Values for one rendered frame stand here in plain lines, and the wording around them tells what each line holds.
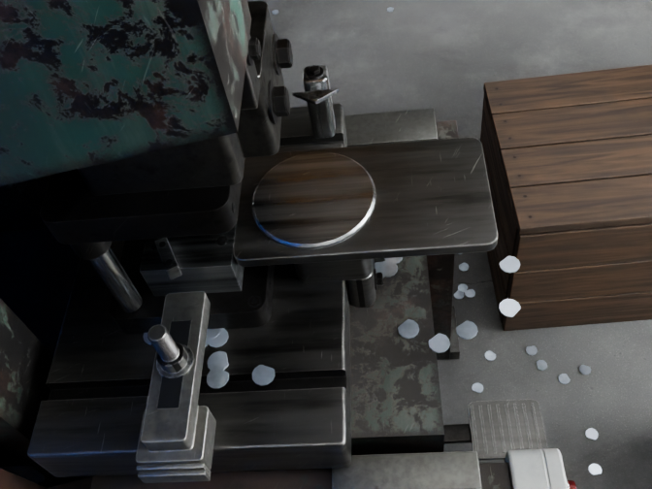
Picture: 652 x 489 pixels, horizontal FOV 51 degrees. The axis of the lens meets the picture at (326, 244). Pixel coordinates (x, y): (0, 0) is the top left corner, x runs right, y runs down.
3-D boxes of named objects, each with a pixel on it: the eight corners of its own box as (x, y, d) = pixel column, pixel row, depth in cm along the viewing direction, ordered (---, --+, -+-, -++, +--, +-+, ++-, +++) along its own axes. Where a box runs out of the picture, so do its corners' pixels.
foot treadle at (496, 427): (535, 410, 122) (538, 398, 118) (544, 467, 116) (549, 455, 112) (210, 423, 128) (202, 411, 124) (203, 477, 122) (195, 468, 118)
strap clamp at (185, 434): (228, 316, 71) (201, 257, 62) (210, 481, 60) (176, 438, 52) (171, 319, 71) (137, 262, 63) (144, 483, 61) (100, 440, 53)
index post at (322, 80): (336, 120, 86) (326, 58, 78) (336, 138, 84) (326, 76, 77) (313, 122, 86) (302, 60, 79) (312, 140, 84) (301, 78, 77)
